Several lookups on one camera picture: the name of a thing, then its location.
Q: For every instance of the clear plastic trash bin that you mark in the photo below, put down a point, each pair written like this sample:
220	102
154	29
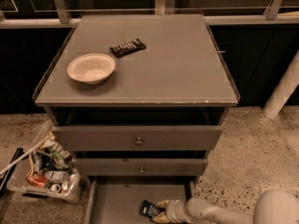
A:
46	170

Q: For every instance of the grey top drawer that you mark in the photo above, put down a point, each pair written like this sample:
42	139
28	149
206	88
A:
137	138

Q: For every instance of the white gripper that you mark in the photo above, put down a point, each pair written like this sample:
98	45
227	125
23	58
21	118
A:
178	211

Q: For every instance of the metal window railing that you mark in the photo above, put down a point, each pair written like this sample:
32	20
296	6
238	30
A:
16	14

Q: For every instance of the white diagonal pole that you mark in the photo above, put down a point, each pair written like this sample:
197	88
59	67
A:
284	89

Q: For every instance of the white stick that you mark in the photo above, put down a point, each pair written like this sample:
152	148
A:
36	146

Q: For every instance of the grey drawer cabinet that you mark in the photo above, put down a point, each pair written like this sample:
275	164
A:
180	79

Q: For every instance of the blue rxbar blueberry bar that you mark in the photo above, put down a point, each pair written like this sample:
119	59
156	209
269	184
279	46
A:
149	209

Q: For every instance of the black snack bar wrapper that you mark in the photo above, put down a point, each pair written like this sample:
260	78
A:
128	48

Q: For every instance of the grey open bottom drawer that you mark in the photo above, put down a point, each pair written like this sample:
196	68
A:
118	199

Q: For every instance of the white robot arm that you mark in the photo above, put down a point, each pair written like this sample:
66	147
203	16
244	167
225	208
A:
274	206

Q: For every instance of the silver soda can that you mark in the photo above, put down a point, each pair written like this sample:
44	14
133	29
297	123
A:
56	176

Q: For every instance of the grey middle drawer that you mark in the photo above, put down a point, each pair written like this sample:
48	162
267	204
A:
135	167

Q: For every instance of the red crushed can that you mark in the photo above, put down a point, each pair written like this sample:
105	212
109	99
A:
37	180

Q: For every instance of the white paper bowl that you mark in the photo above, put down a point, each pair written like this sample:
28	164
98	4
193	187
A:
92	68

